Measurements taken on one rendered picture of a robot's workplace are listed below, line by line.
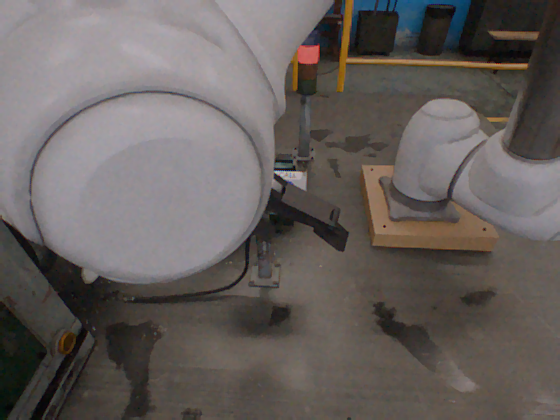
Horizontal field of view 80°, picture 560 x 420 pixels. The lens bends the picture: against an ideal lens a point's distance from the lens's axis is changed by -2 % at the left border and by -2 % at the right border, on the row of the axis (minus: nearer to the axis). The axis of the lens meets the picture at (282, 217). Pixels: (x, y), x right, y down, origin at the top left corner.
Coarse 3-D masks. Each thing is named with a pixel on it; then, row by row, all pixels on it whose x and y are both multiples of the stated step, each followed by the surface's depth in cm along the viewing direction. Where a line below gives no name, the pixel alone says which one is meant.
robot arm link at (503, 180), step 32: (544, 32) 45; (544, 64) 46; (544, 96) 48; (512, 128) 56; (544, 128) 52; (480, 160) 65; (512, 160) 59; (544, 160) 56; (480, 192) 67; (512, 192) 61; (544, 192) 58; (512, 224) 65; (544, 224) 61
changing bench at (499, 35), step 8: (488, 32) 418; (496, 32) 416; (504, 32) 416; (512, 32) 416; (520, 32) 416; (528, 32) 416; (536, 32) 415; (496, 40) 425; (504, 40) 406; (504, 48) 406; (496, 72) 425
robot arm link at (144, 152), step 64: (64, 0) 11; (128, 0) 11; (192, 0) 12; (256, 0) 14; (320, 0) 17; (0, 64) 10; (64, 64) 9; (128, 64) 9; (192, 64) 10; (256, 64) 14; (0, 128) 9; (64, 128) 9; (128, 128) 9; (192, 128) 9; (256, 128) 11; (0, 192) 10; (64, 192) 9; (128, 192) 9; (192, 192) 10; (256, 192) 12; (64, 256) 11; (128, 256) 11; (192, 256) 12
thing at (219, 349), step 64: (320, 128) 135; (384, 128) 135; (320, 192) 103; (256, 256) 83; (320, 256) 83; (384, 256) 83; (448, 256) 83; (512, 256) 83; (128, 320) 69; (192, 320) 70; (256, 320) 70; (320, 320) 70; (384, 320) 70; (448, 320) 69; (512, 320) 69; (128, 384) 60; (192, 384) 60; (256, 384) 60; (320, 384) 60; (384, 384) 60; (448, 384) 60; (512, 384) 60
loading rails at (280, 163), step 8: (280, 160) 94; (288, 160) 93; (296, 160) 93; (280, 168) 92; (288, 168) 92; (272, 216) 90; (280, 216) 90; (280, 224) 89; (288, 224) 91; (280, 232) 89
